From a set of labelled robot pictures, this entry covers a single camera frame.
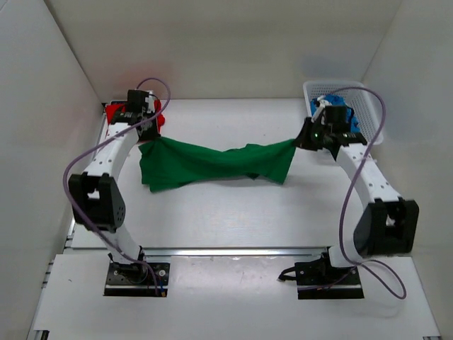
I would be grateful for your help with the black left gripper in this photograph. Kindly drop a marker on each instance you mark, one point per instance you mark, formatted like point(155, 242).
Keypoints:
point(151, 134)

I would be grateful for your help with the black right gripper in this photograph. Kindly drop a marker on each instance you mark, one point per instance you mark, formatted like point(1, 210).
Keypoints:
point(302, 141)

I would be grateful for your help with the green t shirt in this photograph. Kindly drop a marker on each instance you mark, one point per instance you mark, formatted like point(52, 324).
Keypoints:
point(167, 164)

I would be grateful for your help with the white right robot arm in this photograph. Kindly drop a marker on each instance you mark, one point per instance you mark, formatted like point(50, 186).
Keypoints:
point(388, 222)

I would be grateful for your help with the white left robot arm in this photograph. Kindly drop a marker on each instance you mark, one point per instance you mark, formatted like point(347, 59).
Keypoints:
point(90, 181)

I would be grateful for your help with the blue crumpled t shirt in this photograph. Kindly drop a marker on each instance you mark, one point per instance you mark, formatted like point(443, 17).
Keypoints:
point(350, 115)

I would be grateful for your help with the red folded t shirt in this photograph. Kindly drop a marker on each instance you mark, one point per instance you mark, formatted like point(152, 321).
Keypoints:
point(113, 106)

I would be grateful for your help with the white plastic basket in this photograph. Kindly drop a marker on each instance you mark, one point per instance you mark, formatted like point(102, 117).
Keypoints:
point(366, 107)

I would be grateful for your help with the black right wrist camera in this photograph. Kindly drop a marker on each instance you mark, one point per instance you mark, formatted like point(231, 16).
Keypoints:
point(336, 115)

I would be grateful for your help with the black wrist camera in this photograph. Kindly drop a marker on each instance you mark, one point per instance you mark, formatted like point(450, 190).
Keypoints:
point(336, 115)
point(138, 100)

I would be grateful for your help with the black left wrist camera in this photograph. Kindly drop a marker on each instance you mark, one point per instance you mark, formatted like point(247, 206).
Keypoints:
point(138, 100)

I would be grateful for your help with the aluminium rail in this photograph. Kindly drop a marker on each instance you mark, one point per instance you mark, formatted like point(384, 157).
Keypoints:
point(234, 251)

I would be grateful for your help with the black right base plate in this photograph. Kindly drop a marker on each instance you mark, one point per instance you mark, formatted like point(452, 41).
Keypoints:
point(318, 280)

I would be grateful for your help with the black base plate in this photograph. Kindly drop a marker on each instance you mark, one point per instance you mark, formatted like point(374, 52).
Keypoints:
point(136, 281)
point(318, 280)

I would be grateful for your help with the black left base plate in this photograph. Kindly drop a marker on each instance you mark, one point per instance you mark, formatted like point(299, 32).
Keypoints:
point(136, 281)

